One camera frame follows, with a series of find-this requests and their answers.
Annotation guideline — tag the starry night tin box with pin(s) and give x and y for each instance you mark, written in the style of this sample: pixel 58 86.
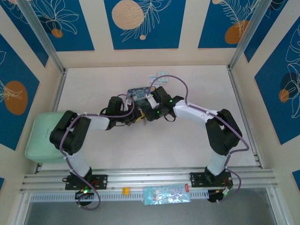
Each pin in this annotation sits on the starry night tin box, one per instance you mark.
pixel 139 96

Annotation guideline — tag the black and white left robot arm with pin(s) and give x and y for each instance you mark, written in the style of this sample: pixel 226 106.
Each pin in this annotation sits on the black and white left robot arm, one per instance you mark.
pixel 70 133

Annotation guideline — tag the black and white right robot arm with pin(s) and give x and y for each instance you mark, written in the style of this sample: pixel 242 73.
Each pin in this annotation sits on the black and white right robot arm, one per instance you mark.
pixel 222 131

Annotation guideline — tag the light blue packet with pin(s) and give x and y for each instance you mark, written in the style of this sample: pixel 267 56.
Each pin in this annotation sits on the light blue packet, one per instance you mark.
pixel 163 76

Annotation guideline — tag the small yellow block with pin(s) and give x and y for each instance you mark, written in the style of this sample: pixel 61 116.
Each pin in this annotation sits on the small yellow block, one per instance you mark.
pixel 126 190

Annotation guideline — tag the light blue printed pouch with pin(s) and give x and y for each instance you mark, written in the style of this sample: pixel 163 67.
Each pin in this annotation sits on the light blue printed pouch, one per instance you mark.
pixel 167 195

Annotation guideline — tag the blue panel with peach circle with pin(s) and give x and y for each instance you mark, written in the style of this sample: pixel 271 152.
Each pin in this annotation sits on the blue panel with peach circle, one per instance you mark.
pixel 145 25

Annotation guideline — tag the mint green tray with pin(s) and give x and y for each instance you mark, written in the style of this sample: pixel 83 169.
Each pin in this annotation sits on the mint green tray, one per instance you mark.
pixel 39 138

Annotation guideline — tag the black controller board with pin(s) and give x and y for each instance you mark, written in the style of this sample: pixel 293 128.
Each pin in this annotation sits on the black controller board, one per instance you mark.
pixel 219 195
pixel 84 192

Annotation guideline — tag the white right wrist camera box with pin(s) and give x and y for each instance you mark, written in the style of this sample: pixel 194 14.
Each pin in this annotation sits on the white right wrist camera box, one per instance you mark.
pixel 151 100

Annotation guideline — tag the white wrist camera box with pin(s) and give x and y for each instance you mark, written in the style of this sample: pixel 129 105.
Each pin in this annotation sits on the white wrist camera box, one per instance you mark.
pixel 128 103
pixel 151 100

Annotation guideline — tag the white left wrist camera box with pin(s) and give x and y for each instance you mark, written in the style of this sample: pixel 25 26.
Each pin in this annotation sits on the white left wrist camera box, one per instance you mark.
pixel 128 103

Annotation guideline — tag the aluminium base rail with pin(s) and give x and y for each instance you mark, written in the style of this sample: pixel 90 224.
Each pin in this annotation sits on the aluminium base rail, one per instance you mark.
pixel 150 177

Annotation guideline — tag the aluminium table side rail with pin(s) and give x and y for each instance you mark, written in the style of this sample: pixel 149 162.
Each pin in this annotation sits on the aluminium table side rail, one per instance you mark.
pixel 243 105
pixel 59 91

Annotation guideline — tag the blue floral wall panel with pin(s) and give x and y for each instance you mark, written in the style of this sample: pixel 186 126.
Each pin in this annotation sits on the blue floral wall panel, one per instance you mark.
pixel 283 77
pixel 272 30
pixel 2 184
pixel 16 93
pixel 21 30
pixel 68 25
pixel 296 179
pixel 222 25

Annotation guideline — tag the aluminium frame post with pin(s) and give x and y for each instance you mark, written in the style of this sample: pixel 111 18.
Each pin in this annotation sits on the aluminium frame post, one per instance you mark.
pixel 248 35
pixel 44 39

